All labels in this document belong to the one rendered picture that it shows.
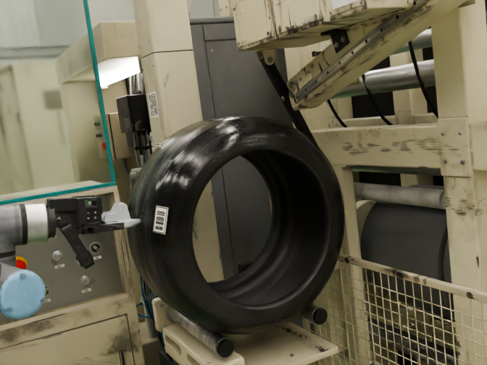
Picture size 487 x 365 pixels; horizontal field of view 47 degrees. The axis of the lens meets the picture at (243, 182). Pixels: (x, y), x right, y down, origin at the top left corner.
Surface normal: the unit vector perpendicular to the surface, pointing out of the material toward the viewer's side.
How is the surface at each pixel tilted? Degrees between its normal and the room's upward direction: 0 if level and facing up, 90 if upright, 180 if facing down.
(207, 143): 49
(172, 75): 90
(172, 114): 90
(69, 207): 90
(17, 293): 92
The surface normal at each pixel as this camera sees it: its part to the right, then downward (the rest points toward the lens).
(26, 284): 0.71, 0.03
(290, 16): -0.88, 0.17
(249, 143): 0.42, -0.13
